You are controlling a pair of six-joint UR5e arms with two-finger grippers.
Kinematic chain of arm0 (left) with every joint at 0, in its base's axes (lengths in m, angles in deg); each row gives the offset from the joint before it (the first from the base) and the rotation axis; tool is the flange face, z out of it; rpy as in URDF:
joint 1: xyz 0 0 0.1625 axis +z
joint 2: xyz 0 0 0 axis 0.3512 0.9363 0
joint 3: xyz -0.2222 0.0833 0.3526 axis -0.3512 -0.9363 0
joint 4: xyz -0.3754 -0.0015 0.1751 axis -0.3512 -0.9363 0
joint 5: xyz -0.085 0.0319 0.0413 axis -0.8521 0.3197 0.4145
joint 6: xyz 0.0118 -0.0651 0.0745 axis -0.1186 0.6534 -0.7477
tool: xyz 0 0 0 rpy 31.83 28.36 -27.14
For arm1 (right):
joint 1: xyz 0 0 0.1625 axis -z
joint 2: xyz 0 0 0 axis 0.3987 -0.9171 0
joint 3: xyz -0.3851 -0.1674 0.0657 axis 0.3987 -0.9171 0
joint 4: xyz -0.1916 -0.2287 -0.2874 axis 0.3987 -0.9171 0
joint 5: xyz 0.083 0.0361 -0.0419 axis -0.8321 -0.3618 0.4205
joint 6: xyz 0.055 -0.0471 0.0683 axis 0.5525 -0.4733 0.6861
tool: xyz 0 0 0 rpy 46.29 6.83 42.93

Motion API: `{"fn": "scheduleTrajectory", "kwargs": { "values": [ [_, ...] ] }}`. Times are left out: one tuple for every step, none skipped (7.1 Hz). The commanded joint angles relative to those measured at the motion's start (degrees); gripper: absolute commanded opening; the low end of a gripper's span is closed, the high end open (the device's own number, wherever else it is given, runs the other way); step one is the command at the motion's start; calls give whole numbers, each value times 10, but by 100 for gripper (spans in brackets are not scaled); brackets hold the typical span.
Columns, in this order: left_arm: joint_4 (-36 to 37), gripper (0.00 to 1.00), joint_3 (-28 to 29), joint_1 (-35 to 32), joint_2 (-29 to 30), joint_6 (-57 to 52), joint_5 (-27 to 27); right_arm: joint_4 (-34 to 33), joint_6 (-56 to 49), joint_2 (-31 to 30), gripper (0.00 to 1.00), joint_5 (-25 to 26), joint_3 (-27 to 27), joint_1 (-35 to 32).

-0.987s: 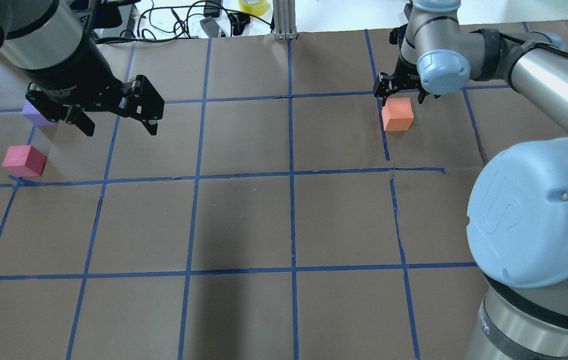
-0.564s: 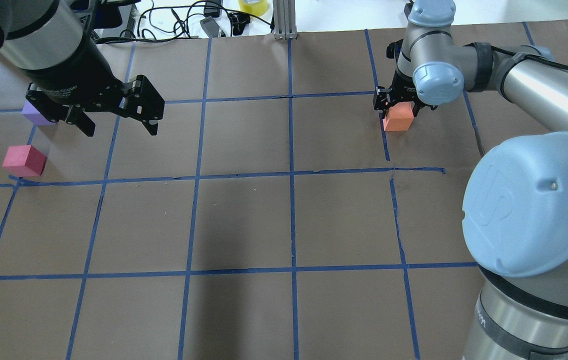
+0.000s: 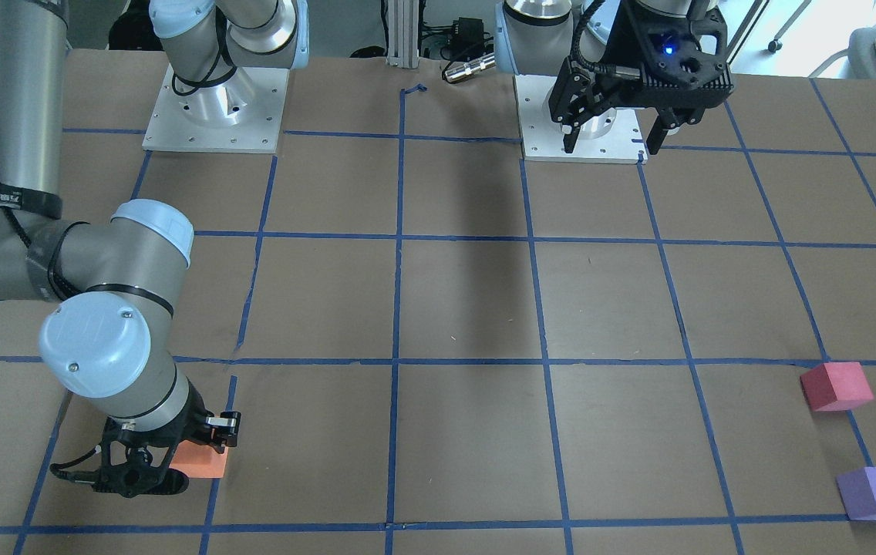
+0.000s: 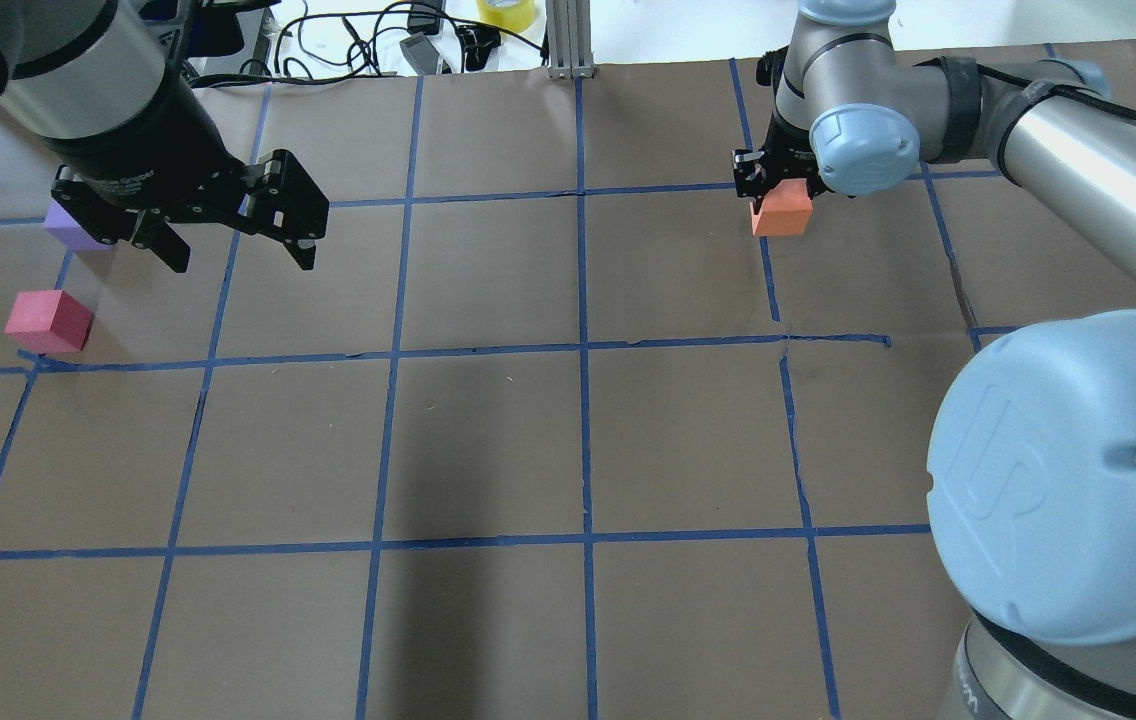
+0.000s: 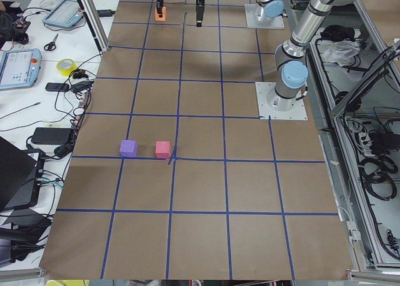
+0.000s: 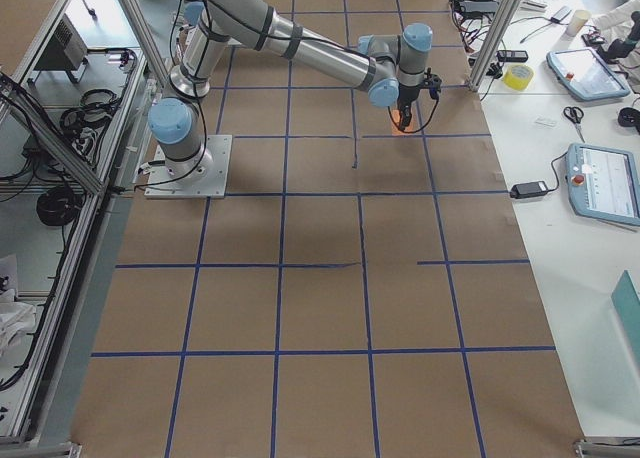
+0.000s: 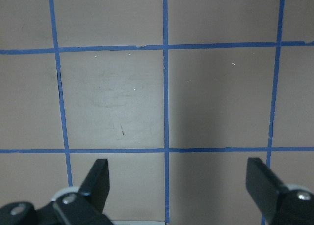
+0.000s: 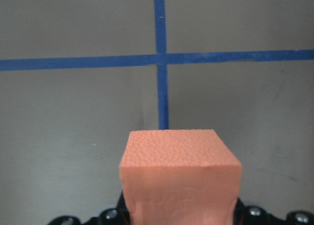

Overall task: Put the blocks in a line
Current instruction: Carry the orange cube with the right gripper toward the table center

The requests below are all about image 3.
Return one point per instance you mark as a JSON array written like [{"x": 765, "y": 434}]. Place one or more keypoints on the silver cylindrical connector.
[{"x": 458, "y": 71}]

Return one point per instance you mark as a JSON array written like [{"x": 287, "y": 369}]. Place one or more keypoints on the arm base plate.
[
  {"x": 242, "y": 115},
  {"x": 613, "y": 138}
]

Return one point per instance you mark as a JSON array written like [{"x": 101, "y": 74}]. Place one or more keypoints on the red foam block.
[{"x": 836, "y": 386}]

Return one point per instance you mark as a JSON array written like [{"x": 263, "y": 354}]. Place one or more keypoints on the orange foam block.
[{"x": 199, "y": 461}]

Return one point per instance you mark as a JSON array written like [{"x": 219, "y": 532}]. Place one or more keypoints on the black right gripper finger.
[{"x": 224, "y": 428}]

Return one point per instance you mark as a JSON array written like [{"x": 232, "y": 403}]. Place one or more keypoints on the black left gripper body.
[{"x": 628, "y": 40}]

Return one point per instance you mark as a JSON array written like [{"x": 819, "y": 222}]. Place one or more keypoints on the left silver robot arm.
[{"x": 534, "y": 37}]

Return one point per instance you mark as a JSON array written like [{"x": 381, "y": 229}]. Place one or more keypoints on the aluminium extrusion post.
[{"x": 402, "y": 31}]

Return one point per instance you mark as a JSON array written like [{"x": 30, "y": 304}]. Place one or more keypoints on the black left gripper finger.
[
  {"x": 578, "y": 112},
  {"x": 669, "y": 119}
]

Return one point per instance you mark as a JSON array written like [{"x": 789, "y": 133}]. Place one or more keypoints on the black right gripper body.
[{"x": 190, "y": 422}]

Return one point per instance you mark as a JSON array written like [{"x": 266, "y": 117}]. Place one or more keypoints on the black power adapter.
[{"x": 466, "y": 33}]

